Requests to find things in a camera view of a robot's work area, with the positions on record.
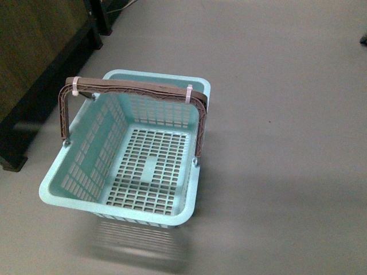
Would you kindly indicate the white zip tie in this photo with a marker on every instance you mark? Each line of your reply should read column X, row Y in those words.
column 75, row 91
column 188, row 94

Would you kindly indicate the white zip tie right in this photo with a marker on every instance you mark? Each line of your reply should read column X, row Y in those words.
column 188, row 94

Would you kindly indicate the dark wooden display stand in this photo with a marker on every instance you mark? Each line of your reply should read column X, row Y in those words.
column 42, row 43

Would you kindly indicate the brown basket handle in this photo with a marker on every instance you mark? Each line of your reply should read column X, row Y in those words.
column 155, row 91

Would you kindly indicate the white zip tie left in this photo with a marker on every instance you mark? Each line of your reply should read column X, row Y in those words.
column 75, row 91

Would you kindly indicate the light blue plastic basket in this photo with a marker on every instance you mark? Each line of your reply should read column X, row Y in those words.
column 128, row 157

